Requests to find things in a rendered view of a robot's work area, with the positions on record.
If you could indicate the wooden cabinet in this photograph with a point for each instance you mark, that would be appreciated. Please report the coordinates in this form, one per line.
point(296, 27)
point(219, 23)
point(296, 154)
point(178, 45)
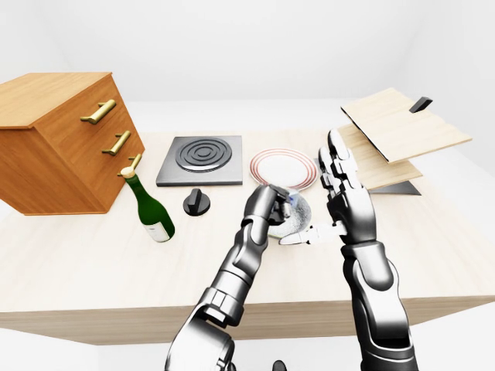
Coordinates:
point(46, 178)

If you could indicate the flat dark stove plate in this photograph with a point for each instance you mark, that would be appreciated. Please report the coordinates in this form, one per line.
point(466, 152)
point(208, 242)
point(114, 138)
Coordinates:
point(201, 170)

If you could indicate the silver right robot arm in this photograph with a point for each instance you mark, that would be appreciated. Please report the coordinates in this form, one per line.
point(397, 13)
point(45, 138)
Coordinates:
point(375, 293)

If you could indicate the pale wooden wine rack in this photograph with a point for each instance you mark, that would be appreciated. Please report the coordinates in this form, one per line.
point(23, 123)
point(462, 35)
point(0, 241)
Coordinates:
point(402, 127)

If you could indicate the round black stove knob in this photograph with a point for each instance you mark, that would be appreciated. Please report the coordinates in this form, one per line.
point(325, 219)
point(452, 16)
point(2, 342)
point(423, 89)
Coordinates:
point(197, 203)

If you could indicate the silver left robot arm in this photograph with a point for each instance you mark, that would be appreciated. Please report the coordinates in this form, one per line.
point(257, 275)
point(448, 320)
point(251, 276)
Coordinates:
point(236, 270)

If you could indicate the wooden cabinet drawer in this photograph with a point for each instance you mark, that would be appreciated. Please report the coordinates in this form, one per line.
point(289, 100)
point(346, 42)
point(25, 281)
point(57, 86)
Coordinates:
point(73, 121)
point(112, 181)
point(93, 148)

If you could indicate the small dark shape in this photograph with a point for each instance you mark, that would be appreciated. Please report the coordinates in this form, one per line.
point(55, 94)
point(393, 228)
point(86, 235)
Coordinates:
point(279, 366)

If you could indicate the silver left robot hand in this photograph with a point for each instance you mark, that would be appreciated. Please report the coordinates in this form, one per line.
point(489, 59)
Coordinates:
point(261, 205)

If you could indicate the small cream cheese box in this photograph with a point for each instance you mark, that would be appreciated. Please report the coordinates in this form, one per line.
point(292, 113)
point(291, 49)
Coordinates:
point(292, 199)

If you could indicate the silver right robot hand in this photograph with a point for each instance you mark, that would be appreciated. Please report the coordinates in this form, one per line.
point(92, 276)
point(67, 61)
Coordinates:
point(354, 212)

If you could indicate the white plate with red rings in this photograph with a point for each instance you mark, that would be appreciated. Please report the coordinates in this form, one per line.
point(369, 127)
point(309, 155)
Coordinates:
point(282, 168)

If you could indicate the green wine bottle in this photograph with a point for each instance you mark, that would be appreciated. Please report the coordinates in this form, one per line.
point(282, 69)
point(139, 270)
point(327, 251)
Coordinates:
point(152, 214)

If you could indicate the grey patterned bowl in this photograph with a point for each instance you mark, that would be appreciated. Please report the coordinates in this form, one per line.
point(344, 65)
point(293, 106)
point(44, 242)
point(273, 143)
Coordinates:
point(301, 216)

